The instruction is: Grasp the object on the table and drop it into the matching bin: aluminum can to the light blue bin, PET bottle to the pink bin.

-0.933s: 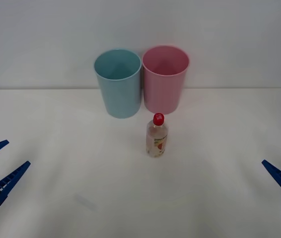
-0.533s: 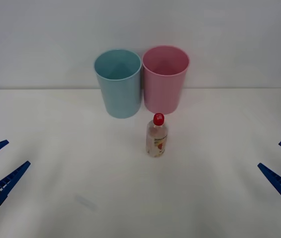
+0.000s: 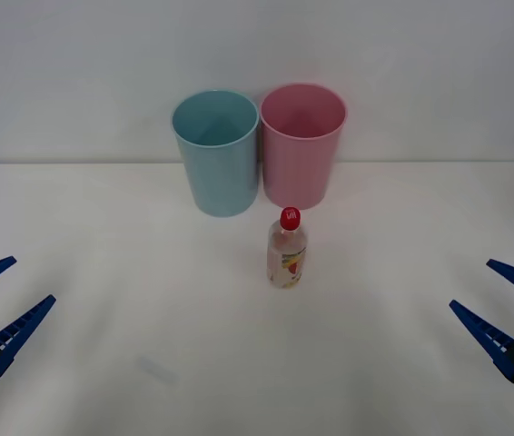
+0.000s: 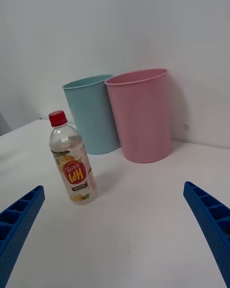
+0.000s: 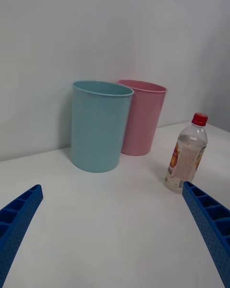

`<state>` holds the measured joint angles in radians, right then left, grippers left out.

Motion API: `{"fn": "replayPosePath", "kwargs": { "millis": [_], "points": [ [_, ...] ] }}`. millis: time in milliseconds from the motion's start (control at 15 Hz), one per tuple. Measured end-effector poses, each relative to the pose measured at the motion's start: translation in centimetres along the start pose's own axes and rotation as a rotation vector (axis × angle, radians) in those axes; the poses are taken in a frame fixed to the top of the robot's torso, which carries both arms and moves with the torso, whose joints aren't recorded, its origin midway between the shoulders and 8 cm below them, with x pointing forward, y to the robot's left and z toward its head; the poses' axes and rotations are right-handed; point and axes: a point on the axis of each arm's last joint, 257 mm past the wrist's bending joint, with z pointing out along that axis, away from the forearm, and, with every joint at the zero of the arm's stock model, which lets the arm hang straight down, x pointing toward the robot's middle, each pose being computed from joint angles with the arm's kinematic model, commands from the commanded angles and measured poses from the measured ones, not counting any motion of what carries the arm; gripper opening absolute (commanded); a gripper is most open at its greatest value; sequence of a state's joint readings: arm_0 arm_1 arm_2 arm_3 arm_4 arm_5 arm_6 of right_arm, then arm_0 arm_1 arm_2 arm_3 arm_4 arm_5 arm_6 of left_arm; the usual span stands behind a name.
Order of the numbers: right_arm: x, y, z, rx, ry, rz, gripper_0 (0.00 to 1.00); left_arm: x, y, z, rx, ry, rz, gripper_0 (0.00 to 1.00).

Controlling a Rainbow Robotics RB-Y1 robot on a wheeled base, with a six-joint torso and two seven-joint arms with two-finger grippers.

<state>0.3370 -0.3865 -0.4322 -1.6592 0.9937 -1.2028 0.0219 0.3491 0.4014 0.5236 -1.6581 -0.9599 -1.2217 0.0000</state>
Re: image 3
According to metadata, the pale blue plastic bin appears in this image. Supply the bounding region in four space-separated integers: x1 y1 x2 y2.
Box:
170 88 260 218

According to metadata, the pink plastic bin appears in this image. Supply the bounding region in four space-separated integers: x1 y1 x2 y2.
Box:
259 83 348 211

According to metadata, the clear bottle with red cap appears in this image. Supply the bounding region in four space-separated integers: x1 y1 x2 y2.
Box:
267 206 309 290

